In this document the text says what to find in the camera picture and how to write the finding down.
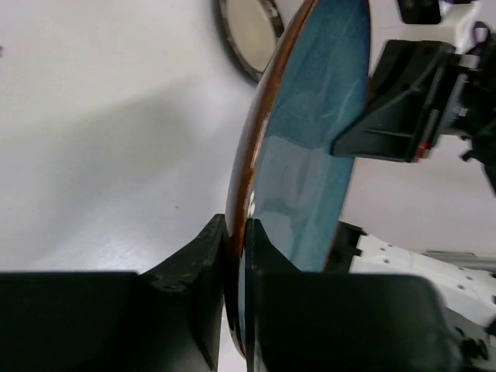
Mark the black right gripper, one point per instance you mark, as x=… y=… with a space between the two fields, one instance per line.
x=411 y=79

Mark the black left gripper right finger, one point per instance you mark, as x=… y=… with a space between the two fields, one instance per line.
x=335 y=320

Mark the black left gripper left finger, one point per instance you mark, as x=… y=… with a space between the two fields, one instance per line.
x=166 y=319

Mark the dark blue plate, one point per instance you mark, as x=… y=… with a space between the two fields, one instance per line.
x=284 y=173

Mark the brown rimmed cream plate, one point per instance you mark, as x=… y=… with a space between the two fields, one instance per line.
x=249 y=32

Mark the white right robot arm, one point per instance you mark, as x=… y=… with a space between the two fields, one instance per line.
x=469 y=297

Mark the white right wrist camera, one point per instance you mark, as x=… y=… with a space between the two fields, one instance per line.
x=445 y=21

